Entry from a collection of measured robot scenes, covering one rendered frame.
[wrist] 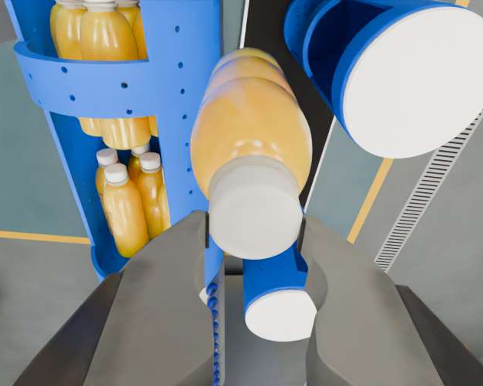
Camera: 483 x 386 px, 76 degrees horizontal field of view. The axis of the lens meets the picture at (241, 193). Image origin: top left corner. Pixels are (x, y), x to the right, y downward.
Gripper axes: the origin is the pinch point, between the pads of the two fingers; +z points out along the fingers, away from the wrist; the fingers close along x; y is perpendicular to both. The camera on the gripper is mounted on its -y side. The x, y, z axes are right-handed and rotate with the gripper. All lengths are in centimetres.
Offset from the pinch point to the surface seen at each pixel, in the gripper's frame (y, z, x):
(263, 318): 74, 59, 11
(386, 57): -5, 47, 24
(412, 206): 88, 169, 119
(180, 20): -7.9, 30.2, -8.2
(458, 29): -10, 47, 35
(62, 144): 12, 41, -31
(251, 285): 65, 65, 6
